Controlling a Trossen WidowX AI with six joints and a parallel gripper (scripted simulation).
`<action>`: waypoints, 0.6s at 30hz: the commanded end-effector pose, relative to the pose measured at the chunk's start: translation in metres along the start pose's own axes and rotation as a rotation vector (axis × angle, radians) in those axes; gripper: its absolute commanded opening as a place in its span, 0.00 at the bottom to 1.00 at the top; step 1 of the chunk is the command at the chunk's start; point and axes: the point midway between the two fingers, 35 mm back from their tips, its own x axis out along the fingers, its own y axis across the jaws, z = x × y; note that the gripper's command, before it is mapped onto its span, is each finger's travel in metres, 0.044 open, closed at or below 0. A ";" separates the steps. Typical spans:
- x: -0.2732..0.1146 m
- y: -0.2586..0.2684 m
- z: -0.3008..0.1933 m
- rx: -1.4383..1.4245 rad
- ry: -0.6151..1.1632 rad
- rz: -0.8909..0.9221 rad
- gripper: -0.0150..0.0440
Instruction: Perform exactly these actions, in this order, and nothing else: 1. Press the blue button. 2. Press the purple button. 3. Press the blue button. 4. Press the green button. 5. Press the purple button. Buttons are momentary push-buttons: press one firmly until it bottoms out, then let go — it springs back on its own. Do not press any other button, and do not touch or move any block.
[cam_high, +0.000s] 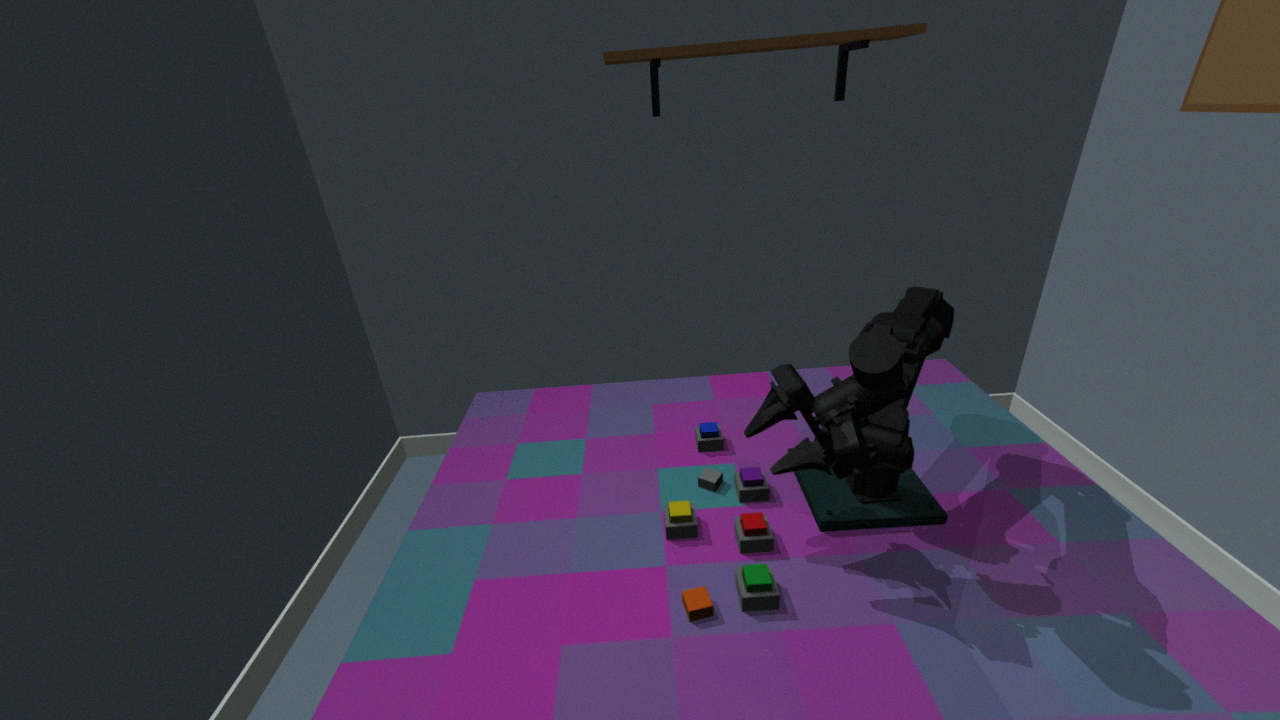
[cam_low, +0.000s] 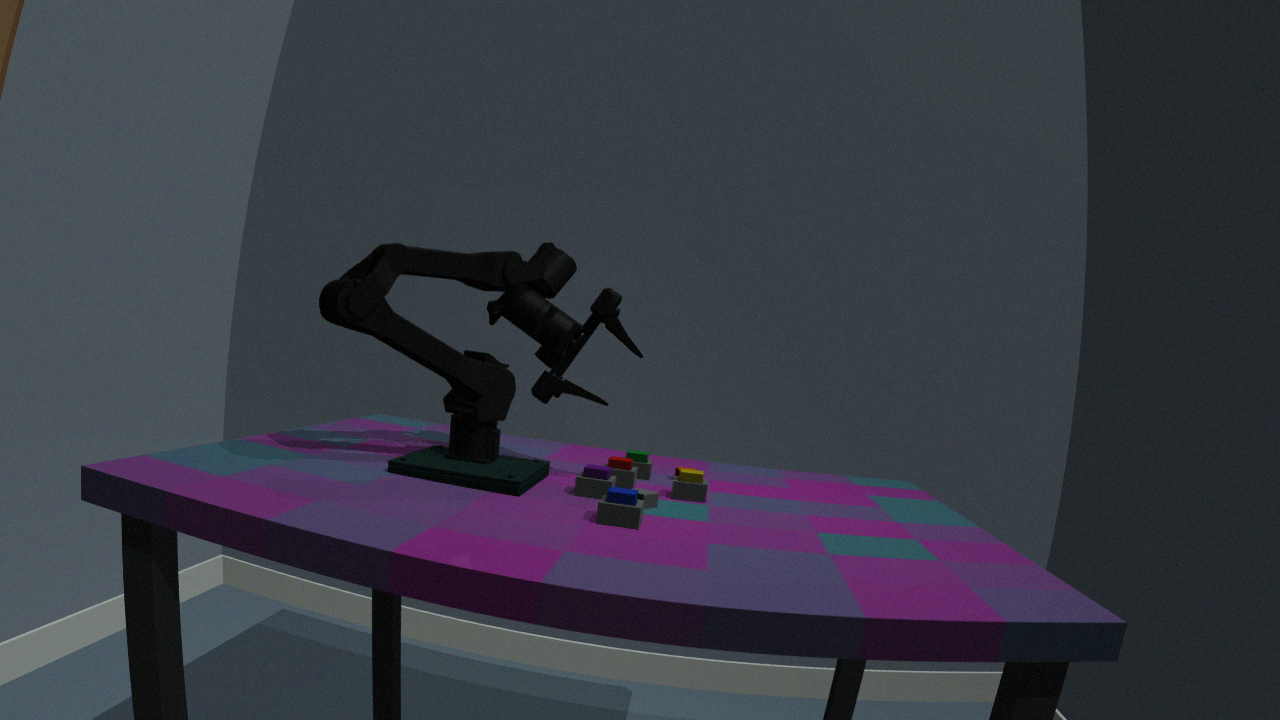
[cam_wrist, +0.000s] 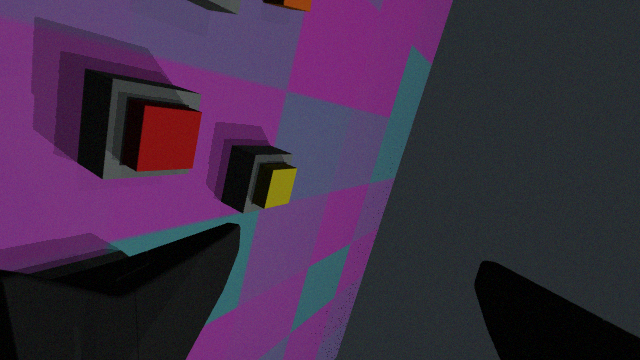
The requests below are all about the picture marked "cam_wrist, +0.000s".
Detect red button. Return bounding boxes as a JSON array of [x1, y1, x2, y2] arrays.
[[77, 68, 202, 180]]

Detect orange-brown block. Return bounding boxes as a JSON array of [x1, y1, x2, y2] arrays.
[[263, 0, 312, 12]]

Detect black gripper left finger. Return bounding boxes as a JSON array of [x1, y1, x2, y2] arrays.
[[0, 223, 240, 360]]

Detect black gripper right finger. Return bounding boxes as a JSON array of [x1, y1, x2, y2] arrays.
[[474, 261, 640, 360]]

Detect green button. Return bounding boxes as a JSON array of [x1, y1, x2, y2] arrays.
[[188, 0, 241, 14]]

